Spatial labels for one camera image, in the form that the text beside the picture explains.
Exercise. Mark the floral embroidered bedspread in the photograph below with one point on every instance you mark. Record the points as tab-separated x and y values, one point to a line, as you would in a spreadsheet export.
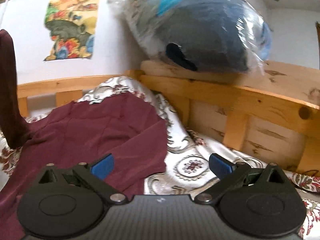
190	166

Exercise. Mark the wooden bed frame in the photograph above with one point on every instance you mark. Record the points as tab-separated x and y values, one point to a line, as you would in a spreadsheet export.
262	105

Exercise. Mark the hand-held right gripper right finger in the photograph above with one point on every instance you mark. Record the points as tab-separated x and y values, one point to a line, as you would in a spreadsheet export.
220	165

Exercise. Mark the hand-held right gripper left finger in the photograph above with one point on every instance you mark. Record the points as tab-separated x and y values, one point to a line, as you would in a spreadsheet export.
103	166

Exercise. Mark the maroon garment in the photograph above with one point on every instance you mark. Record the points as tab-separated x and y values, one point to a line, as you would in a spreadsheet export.
100	130

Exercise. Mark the clear plastic bag of bedding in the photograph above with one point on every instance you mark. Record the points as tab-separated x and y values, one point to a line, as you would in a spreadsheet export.
205	30

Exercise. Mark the colourful landscape wall poster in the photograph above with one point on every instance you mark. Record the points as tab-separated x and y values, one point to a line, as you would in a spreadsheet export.
72	25

